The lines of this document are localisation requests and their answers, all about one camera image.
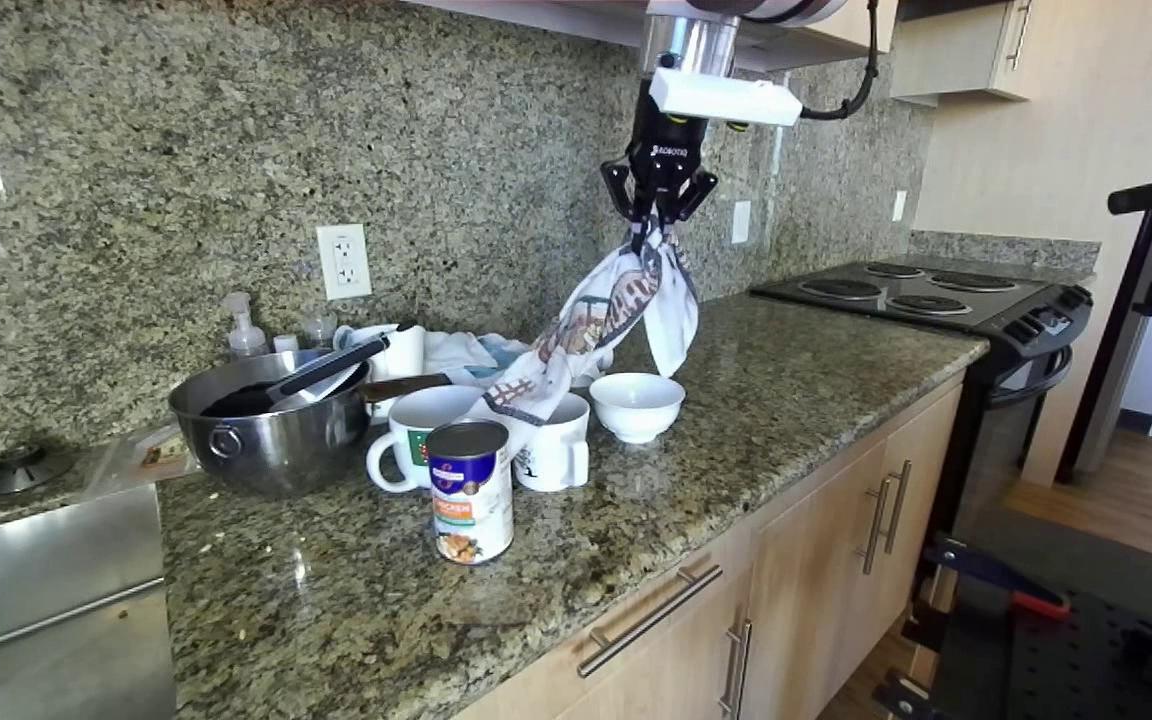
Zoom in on white mug with logo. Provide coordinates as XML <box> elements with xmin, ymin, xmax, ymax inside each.
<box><xmin>510</xmin><ymin>391</ymin><xmax>596</xmax><ymax>496</ymax></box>

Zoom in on small white cup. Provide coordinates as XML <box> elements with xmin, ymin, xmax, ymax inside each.
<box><xmin>369</xmin><ymin>321</ymin><xmax>434</xmax><ymax>389</ymax></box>

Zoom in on white mug with dark rim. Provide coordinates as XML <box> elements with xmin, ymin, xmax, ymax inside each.
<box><xmin>363</xmin><ymin>384</ymin><xmax>489</xmax><ymax>500</ymax></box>

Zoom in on stainless steel sink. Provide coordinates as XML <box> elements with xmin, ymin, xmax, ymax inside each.
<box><xmin>0</xmin><ymin>476</ymin><xmax>177</xmax><ymax>720</ymax></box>

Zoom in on light wood lower cabinets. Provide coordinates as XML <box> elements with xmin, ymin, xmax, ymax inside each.
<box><xmin>450</xmin><ymin>373</ymin><xmax>973</xmax><ymax>720</ymax></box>

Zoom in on tin can with label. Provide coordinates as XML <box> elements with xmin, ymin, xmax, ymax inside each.
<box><xmin>424</xmin><ymin>419</ymin><xmax>515</xmax><ymax>571</ymax></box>

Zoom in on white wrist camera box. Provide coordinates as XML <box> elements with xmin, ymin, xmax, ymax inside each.
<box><xmin>646</xmin><ymin>63</ymin><xmax>810</xmax><ymax>134</ymax></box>

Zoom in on light wood cabinet above stove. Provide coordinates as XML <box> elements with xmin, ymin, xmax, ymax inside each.
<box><xmin>886</xmin><ymin>0</ymin><xmax>1037</xmax><ymax>109</ymax></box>

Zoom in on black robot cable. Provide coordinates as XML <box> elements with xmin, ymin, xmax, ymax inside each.
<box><xmin>798</xmin><ymin>0</ymin><xmax>887</xmax><ymax>130</ymax></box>

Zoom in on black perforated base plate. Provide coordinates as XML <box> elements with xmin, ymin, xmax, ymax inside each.
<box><xmin>871</xmin><ymin>585</ymin><xmax>1152</xmax><ymax>720</ymax></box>

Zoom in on black spatula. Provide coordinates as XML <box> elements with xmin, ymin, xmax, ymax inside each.
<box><xmin>199</xmin><ymin>332</ymin><xmax>394</xmax><ymax>419</ymax></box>

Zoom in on patterned white towel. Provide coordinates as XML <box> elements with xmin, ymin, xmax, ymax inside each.
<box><xmin>482</xmin><ymin>218</ymin><xmax>705</xmax><ymax>430</ymax></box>

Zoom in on blue and red clamp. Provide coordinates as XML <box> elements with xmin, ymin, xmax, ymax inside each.
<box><xmin>924</xmin><ymin>534</ymin><xmax>1076</xmax><ymax>628</ymax></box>

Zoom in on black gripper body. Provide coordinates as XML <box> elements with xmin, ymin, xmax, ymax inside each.
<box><xmin>620</xmin><ymin>117</ymin><xmax>713</xmax><ymax>195</ymax></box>

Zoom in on steel pot with lid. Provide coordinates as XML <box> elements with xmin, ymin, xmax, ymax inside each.
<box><xmin>168</xmin><ymin>347</ymin><xmax>374</xmax><ymax>500</ymax></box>

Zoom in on black electric stove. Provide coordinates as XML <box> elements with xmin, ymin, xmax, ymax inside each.
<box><xmin>750</xmin><ymin>258</ymin><xmax>1096</xmax><ymax>577</ymax></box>

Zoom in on vertical metal cabinet handle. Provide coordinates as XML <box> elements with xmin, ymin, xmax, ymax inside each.
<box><xmin>882</xmin><ymin>458</ymin><xmax>918</xmax><ymax>558</ymax></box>
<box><xmin>716</xmin><ymin>608</ymin><xmax>756</xmax><ymax>720</ymax></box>
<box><xmin>858</xmin><ymin>476</ymin><xmax>893</xmax><ymax>581</ymax></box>

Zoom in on white bowl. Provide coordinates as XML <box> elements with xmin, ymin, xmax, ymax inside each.
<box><xmin>590</xmin><ymin>368</ymin><xmax>687</xmax><ymax>447</ymax></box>

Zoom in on metal drawer handle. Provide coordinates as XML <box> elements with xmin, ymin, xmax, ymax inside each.
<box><xmin>573</xmin><ymin>558</ymin><xmax>729</xmax><ymax>684</ymax></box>

